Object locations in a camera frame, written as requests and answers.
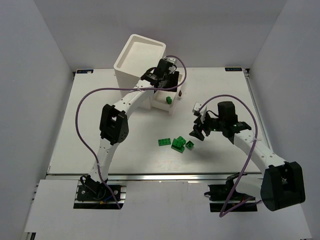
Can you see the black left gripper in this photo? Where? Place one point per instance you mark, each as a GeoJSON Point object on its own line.
{"type": "Point", "coordinates": [172, 81]}

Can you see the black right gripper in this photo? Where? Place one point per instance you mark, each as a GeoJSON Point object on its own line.
{"type": "Point", "coordinates": [201, 127]}

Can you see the green 2x2 lego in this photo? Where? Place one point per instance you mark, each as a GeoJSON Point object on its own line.
{"type": "Point", "coordinates": [189, 145]}
{"type": "Point", "coordinates": [179, 142]}

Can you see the small green lego brick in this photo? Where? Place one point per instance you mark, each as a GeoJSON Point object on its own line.
{"type": "Point", "coordinates": [169, 100]}

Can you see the green 2x2 lego brick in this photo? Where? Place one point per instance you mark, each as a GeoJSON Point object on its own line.
{"type": "Point", "coordinates": [164, 142]}

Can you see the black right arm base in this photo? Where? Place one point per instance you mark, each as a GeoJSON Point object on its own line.
{"type": "Point", "coordinates": [218, 194]}

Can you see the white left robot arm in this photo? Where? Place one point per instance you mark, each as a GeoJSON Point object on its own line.
{"type": "Point", "coordinates": [114, 127]}

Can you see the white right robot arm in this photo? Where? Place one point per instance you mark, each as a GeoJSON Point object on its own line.
{"type": "Point", "coordinates": [281, 184]}

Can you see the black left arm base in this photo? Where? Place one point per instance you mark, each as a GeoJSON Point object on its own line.
{"type": "Point", "coordinates": [94, 195]}

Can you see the green 2x3 lego plate brick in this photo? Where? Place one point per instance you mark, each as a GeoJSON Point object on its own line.
{"type": "Point", "coordinates": [178, 149]}

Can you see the white drawer cabinet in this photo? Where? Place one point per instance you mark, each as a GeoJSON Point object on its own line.
{"type": "Point", "coordinates": [138, 55]}

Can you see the blue label sticker right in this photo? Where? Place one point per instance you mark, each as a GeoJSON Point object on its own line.
{"type": "Point", "coordinates": [233, 69]}

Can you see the blue label sticker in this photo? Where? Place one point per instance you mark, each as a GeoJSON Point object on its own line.
{"type": "Point", "coordinates": [233, 69]}
{"type": "Point", "coordinates": [84, 71]}

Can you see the blue label sticker left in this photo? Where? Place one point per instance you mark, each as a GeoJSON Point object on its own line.
{"type": "Point", "coordinates": [84, 71]}

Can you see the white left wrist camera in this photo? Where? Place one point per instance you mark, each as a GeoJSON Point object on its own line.
{"type": "Point", "coordinates": [171, 60]}

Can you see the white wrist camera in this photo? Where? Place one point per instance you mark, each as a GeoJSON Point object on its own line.
{"type": "Point", "coordinates": [171, 60]}
{"type": "Point", "coordinates": [199, 110]}

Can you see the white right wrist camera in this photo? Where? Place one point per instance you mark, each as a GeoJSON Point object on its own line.
{"type": "Point", "coordinates": [199, 110]}

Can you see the aluminium right rail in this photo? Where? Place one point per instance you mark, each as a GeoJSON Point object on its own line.
{"type": "Point", "coordinates": [267, 97]}

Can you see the aluminium rail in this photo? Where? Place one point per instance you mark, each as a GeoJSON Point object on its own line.
{"type": "Point", "coordinates": [267, 97]}
{"type": "Point", "coordinates": [155, 177]}

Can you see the aluminium front rail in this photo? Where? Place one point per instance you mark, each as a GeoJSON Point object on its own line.
{"type": "Point", "coordinates": [155, 177]}

